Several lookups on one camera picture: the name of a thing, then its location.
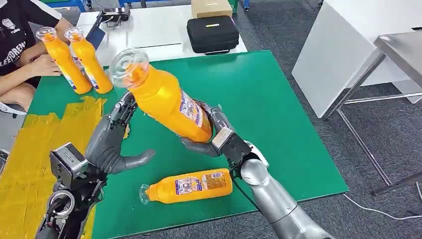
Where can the person's left hand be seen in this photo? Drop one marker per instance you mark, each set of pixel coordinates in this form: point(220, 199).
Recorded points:
point(28, 57)

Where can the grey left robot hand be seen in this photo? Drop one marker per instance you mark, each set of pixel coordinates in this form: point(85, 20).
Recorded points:
point(105, 148)

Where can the person's right hand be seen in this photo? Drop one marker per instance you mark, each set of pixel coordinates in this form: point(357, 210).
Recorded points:
point(44, 66)

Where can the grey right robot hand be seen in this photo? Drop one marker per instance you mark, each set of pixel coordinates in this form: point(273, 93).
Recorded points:
point(201, 149)

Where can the orange drink bottle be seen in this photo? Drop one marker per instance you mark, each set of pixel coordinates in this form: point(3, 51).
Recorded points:
point(161, 99)
point(66, 66)
point(90, 66)
point(191, 186)

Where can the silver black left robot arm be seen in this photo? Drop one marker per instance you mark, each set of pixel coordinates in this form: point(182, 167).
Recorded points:
point(71, 211)

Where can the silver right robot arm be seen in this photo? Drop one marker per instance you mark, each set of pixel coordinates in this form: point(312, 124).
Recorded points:
point(280, 204)

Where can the person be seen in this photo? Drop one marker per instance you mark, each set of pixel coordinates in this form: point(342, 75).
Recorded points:
point(13, 19)

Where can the white black chair seat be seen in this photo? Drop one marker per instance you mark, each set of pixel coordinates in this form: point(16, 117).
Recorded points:
point(11, 109)

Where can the dark blue flat board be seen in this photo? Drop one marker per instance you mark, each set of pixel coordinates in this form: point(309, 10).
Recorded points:
point(96, 38)

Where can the green table mat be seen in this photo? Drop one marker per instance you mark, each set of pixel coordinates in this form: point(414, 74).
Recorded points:
point(263, 115)

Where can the black silver clamp device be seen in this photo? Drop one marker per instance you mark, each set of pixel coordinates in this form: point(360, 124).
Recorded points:
point(115, 14)

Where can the black zip case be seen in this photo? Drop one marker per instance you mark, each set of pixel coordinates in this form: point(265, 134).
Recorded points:
point(212, 33)

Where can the cardboard box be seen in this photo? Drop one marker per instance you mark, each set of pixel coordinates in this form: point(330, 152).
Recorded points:
point(211, 8)

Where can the white slanted panel table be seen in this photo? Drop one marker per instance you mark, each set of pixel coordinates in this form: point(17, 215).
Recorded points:
point(336, 43)

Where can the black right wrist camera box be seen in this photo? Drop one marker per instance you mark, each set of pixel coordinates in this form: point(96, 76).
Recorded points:
point(235, 148)

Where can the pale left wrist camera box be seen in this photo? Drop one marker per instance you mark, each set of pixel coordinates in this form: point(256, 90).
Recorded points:
point(67, 163)

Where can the steel frame table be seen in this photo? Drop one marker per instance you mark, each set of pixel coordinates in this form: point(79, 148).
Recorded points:
point(402, 56)

